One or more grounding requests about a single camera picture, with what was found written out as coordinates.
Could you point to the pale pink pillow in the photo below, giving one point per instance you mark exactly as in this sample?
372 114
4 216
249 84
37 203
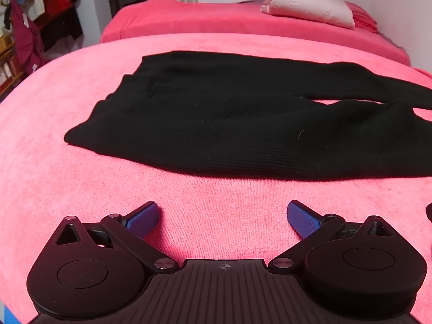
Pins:
307 3

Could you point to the red fleece blanket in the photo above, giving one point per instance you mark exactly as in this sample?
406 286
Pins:
202 17

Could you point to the folded pink cloth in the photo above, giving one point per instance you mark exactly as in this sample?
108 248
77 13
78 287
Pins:
364 18

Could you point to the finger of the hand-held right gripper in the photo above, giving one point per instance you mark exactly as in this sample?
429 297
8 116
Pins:
429 213

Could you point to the black hanging garment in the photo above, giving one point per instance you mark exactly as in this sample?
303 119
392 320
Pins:
62 28

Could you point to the wooden bookshelf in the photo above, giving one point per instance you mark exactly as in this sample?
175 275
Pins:
8 67

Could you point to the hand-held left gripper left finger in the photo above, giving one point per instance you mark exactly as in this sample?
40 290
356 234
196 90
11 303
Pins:
143 217

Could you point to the black pants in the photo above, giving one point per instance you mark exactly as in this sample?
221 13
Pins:
236 121

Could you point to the pink fleece blanket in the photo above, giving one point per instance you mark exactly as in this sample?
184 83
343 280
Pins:
84 182

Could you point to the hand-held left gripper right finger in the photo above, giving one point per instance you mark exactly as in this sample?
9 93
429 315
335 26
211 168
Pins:
303 219

